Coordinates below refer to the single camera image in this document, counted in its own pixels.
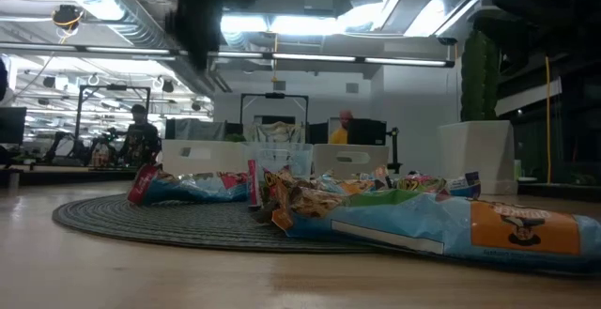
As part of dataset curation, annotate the person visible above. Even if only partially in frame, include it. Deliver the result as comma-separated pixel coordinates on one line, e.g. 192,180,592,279
328,109,354,146
116,103,162,167

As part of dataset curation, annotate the blue orange-logo granola bar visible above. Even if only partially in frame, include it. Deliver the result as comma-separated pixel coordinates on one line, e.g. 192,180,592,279
271,189,601,273

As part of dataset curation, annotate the blue white granola bar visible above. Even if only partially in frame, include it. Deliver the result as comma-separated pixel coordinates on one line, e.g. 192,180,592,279
445,171,482,200

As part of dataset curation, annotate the blue red-ended granola bar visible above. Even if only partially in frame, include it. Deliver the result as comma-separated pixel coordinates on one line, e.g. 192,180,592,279
127,163,251,207

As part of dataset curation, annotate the clear plastic bin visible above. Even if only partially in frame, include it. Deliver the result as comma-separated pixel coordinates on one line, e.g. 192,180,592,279
241,142,315,179

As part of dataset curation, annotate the light patterned cloth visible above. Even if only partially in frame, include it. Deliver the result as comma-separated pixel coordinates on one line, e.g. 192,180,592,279
247,120,304,144

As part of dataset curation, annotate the green cactus plant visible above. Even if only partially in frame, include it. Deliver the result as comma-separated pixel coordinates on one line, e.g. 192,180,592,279
460,29,501,123

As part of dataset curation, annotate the red narrow granola bar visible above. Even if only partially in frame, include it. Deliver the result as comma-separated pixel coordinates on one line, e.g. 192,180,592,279
246,159,262,208

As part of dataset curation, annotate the green yellow granola bar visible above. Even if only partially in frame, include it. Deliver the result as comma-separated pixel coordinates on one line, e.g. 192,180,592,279
396,173,448,193

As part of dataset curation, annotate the orange chocolate chip granola bar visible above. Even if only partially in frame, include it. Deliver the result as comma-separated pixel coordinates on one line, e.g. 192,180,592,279
260,166,349,222

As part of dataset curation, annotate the round grey woven placemat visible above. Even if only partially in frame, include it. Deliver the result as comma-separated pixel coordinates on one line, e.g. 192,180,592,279
51,191,405,255

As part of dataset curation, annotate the black gantry frame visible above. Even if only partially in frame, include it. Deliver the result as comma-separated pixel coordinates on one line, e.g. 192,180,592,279
73,84,152,156
239,92,310,144

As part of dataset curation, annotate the white planter pot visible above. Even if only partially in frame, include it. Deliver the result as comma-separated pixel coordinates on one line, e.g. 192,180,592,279
438,120,518,195

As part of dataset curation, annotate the long ceiling light bar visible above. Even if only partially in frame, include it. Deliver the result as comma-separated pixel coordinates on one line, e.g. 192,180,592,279
0,40,456,69

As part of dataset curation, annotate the silver ceiling duct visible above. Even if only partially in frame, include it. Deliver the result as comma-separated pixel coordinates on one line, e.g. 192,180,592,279
41,0,218,95

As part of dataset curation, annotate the light blue orange granola bar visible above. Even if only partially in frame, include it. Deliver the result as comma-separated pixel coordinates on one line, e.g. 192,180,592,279
318,166,400,195

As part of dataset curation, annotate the white plastic bin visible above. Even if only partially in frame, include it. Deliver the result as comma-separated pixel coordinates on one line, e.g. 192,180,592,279
313,144,391,180
162,139,246,178

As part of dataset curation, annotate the black computer monitor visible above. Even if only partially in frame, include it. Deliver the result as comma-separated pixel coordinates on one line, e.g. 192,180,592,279
0,106,27,146
347,117,388,147

